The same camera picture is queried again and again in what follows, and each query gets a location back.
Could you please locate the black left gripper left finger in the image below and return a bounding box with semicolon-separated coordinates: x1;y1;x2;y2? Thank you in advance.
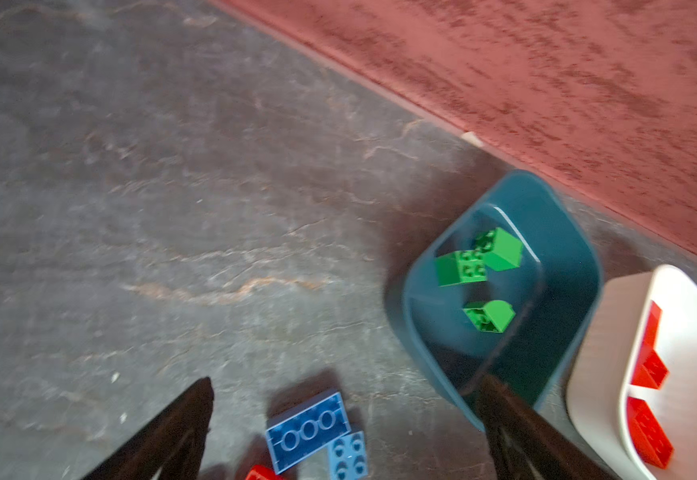
86;377;214;479

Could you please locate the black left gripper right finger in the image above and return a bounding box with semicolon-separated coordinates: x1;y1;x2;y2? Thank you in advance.
477;375;612;480

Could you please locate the small blue lego left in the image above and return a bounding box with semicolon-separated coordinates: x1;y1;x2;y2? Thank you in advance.
328;431;369;480

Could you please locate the red square lego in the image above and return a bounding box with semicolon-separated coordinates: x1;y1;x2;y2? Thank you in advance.
626;397;674;469

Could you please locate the white plastic bin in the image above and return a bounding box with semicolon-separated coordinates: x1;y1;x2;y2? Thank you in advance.
566;265;697;479

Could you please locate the blue long lego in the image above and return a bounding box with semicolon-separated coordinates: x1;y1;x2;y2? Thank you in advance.
266;389;351;474

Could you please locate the teal plastic bin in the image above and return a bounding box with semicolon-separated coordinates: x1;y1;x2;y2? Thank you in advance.
385;170;603;428

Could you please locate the red long lego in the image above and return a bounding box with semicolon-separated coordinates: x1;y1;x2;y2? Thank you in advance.
630;301;669;390

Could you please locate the green lego small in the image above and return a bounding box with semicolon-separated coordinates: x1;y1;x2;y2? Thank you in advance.
462;300;515;334
474;227;523;272

